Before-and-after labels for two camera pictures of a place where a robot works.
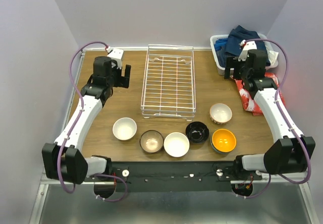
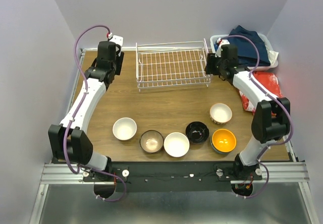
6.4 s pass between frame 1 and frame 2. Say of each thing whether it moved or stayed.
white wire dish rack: moved
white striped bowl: stayed
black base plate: stayed
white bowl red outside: stayed
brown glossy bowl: stayed
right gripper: moved
